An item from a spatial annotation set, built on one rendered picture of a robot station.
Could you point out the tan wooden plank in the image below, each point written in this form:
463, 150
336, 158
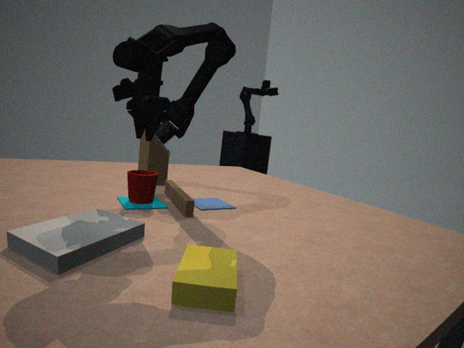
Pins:
183, 202

